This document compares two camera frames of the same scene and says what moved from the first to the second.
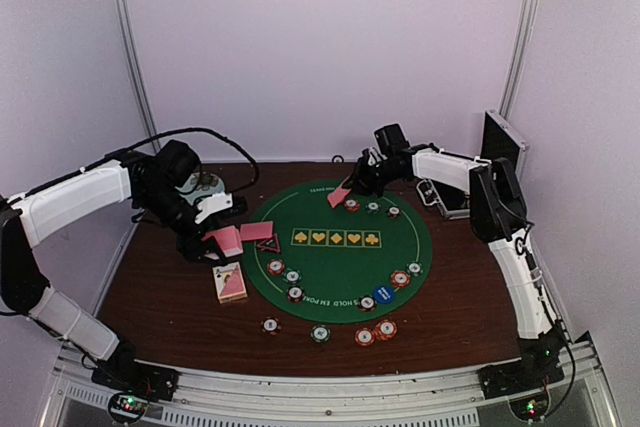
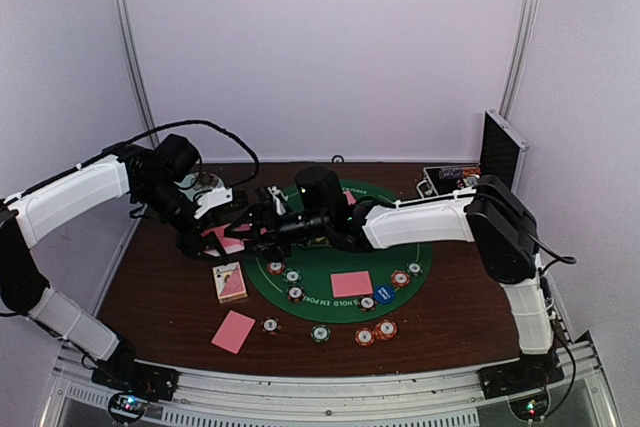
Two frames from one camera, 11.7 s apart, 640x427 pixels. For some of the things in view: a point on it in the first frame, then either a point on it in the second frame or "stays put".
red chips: [400, 278] stays put
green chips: [291, 275] stays put
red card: [338, 196] to [349, 197]
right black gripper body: [385, 171] to [284, 231]
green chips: [414, 268] stays put
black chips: [295, 293] stays put
